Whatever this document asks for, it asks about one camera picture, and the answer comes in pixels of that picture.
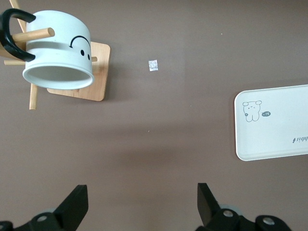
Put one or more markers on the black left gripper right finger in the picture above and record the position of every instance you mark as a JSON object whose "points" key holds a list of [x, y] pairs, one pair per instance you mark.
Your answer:
{"points": [[209, 207]]}

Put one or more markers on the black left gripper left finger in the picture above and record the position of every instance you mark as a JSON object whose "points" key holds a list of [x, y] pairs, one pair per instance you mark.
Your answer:
{"points": [[69, 209]]}

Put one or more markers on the white tray with rabbit print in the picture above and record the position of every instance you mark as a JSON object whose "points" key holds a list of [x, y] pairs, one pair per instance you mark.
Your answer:
{"points": [[276, 134]]}

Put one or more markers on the wooden mug tree stand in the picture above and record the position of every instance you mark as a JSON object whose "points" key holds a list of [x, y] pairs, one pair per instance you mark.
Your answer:
{"points": [[96, 79]]}

